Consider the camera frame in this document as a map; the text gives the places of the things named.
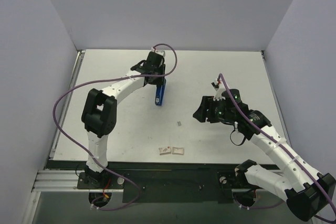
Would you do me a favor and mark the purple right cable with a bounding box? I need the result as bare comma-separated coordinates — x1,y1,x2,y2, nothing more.
217,73,336,221

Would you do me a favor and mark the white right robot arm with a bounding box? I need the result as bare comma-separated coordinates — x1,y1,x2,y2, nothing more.
193,89,335,221

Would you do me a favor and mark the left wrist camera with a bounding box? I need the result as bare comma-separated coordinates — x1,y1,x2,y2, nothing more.
150,47,165,57

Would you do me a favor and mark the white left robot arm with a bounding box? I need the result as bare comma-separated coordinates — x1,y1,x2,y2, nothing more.
81,49,166,188

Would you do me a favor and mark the aluminium frame rail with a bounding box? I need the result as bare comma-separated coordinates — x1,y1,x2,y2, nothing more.
22,49,120,223

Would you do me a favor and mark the staple box tray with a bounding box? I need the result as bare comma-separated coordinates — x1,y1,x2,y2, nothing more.
172,146,184,155

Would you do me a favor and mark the staple box lid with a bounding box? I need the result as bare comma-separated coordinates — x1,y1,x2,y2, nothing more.
158,146,172,155

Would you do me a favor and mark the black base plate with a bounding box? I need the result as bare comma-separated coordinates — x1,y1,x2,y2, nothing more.
77,162,257,204

